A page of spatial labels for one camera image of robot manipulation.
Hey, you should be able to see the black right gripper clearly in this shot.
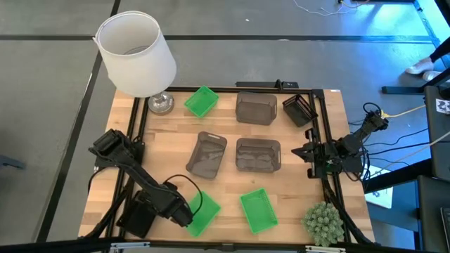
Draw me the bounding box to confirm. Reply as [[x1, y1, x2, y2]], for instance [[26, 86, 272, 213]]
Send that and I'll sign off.
[[290, 127, 340, 179]]

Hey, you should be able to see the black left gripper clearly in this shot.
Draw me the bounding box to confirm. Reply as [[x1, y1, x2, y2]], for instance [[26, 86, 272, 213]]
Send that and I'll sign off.
[[117, 191, 194, 238]]

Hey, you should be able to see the green plastic basket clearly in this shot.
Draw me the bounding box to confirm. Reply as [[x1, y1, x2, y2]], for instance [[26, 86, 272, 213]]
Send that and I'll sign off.
[[184, 85, 220, 119], [240, 188, 279, 235], [185, 190, 222, 238]]

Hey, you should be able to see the small black perforated basket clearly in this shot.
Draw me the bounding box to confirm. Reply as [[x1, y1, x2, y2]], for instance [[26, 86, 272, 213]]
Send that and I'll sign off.
[[282, 93, 319, 128]]

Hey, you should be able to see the grey plastic basket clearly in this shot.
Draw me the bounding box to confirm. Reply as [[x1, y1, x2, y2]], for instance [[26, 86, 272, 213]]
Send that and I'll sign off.
[[235, 137, 282, 174], [235, 91, 278, 127], [185, 131, 229, 180]]

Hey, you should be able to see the artificial green plant ball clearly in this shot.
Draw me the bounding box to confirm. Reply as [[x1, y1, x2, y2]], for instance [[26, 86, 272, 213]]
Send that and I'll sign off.
[[301, 201, 345, 248]]

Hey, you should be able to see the black bar device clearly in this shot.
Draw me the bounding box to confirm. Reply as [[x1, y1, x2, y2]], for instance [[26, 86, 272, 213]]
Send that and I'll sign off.
[[235, 79, 300, 89]]

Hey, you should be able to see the white printed paper sheet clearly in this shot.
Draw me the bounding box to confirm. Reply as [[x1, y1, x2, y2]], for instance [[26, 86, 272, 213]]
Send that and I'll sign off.
[[365, 164, 394, 209]]

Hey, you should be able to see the black table beam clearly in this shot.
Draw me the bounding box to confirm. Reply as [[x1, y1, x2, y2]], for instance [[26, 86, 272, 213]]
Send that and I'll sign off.
[[364, 160, 433, 193]]

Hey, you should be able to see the black stand foot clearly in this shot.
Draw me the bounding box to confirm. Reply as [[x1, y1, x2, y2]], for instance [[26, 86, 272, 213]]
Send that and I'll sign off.
[[382, 68, 450, 95]]

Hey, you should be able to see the black cabinet with marker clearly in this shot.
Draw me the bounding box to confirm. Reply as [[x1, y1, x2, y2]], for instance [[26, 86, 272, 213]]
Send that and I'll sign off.
[[423, 85, 450, 182]]

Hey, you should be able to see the black equipment box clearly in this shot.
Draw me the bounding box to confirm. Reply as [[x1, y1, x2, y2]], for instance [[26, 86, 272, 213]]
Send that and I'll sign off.
[[416, 174, 450, 253]]

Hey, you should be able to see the person's foot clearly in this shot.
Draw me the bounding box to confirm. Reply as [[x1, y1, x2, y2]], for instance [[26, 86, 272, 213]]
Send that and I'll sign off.
[[421, 70, 442, 82], [405, 58, 435, 75]]

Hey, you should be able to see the white shade silver table lamp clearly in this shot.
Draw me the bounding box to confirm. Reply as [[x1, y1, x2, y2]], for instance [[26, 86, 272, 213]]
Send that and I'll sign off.
[[93, 10, 178, 115]]

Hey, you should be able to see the grey furniture foot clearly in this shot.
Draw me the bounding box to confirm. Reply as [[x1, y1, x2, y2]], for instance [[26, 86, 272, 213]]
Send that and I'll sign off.
[[0, 154, 26, 170]]

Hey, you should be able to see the person's leg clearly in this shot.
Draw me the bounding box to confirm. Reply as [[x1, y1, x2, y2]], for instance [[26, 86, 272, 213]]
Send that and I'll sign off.
[[428, 44, 450, 65]]

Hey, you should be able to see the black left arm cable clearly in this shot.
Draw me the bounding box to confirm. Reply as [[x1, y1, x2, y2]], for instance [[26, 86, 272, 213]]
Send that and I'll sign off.
[[162, 174, 205, 218]]

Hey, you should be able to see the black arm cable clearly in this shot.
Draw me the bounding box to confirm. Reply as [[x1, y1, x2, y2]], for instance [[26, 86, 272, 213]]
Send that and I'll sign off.
[[162, 174, 205, 218], [363, 101, 384, 119]]

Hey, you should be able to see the silver metal bracket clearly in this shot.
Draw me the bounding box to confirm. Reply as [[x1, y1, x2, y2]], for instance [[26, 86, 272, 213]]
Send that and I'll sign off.
[[109, 241, 151, 251], [304, 245, 347, 253]]

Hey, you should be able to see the black cable hose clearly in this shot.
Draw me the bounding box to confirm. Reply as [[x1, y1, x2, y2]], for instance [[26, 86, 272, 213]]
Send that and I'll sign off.
[[84, 186, 131, 240], [323, 179, 373, 245]]

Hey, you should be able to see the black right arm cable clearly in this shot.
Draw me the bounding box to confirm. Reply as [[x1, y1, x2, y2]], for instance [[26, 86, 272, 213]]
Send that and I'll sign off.
[[363, 101, 384, 119]]

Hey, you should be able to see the yellow floor cable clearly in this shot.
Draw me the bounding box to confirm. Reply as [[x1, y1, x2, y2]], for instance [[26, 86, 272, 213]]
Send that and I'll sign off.
[[380, 104, 427, 119]]

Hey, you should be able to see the black floor cable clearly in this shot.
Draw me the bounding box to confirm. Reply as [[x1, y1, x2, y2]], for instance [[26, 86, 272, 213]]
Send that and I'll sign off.
[[367, 142, 432, 157], [364, 128, 430, 147]]

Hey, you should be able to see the black metal table frame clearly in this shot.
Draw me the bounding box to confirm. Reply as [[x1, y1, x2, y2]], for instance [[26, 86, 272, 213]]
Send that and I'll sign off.
[[103, 86, 352, 245]]

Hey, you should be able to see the beige floor cable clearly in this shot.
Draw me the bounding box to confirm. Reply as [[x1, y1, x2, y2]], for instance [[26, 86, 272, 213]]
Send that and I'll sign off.
[[371, 131, 450, 176]]

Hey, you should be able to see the thin white floor cable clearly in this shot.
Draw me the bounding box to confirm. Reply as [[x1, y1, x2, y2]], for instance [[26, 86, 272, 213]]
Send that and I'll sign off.
[[292, 0, 370, 17]]

